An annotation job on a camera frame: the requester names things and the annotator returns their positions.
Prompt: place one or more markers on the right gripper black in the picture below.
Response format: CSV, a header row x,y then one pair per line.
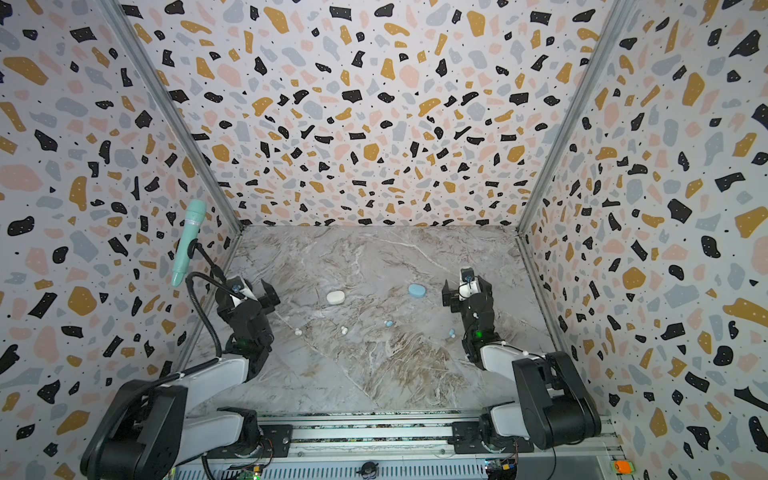
x,y
452,298

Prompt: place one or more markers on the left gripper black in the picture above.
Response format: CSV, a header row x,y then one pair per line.
x,y
265,301

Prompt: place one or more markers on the white earbud charging case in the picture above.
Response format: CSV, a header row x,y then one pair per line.
x,y
336,297

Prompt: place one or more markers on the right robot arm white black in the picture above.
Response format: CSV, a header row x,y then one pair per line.
x,y
552,407

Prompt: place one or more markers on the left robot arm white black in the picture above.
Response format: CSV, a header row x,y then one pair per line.
x,y
148,431

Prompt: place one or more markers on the blue earbud charging case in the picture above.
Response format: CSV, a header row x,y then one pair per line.
x,y
417,290

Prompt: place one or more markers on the black microphone stand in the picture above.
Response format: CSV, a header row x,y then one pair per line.
x,y
215,270

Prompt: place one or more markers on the mint green microphone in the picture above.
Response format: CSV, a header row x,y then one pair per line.
x,y
195,215

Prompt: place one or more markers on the orange button box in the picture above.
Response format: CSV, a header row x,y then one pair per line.
x,y
623,467

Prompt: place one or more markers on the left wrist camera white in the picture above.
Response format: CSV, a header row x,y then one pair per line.
x,y
237,286

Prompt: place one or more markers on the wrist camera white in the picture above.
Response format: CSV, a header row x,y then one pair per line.
x,y
237,286
467,277

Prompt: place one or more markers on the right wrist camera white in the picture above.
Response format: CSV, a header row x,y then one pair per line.
x,y
467,277

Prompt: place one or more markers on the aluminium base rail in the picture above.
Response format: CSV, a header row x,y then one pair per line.
x,y
406,445

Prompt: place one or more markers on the black knob on rail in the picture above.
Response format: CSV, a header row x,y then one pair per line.
x,y
368,471

